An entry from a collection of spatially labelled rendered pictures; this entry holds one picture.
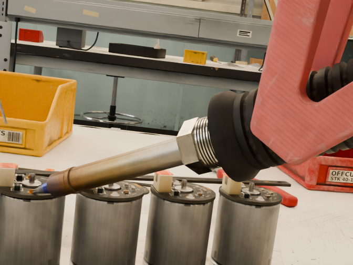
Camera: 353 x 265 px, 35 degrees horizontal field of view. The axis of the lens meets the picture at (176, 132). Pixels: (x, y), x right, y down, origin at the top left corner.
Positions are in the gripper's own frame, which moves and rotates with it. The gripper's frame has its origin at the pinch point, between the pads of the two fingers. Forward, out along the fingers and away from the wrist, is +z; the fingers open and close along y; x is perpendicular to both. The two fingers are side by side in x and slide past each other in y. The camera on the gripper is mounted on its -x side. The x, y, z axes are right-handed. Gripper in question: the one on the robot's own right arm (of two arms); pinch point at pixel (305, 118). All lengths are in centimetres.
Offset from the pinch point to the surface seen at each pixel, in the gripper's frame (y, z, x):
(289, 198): -27.4, 11.9, -1.9
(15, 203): 0.4, 8.2, -5.7
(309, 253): -18.9, 10.6, 2.0
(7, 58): -170, 102, -148
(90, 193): -1.5, 7.2, -4.5
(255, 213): -5.6, 5.3, -0.2
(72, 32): -190, 80, -139
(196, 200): -3.9, 5.7, -1.9
